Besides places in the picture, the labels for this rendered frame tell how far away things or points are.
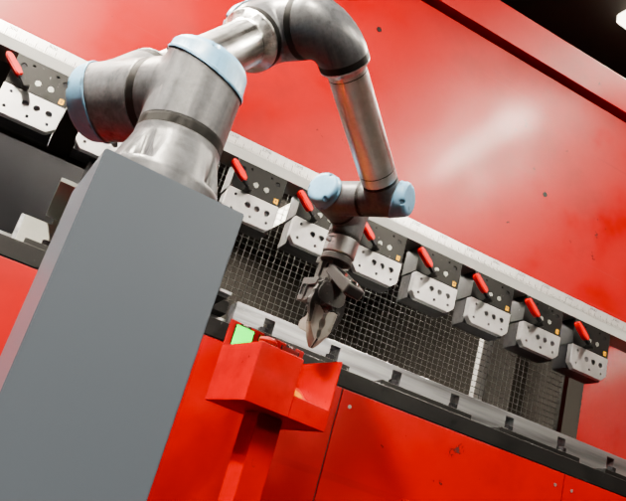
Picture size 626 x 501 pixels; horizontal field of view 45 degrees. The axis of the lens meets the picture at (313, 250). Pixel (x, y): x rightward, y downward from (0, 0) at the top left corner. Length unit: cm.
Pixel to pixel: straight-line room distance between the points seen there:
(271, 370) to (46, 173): 124
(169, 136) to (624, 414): 257
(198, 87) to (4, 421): 46
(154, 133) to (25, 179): 155
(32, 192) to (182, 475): 109
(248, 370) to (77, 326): 70
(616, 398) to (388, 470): 152
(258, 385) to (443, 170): 113
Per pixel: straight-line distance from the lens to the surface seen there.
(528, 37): 281
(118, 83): 107
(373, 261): 217
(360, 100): 143
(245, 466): 154
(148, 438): 85
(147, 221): 88
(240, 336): 165
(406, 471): 202
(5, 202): 247
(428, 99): 245
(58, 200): 180
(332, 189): 159
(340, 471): 192
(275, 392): 151
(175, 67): 102
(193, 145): 96
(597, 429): 333
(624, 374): 332
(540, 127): 270
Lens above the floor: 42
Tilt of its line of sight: 21 degrees up
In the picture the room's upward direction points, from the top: 17 degrees clockwise
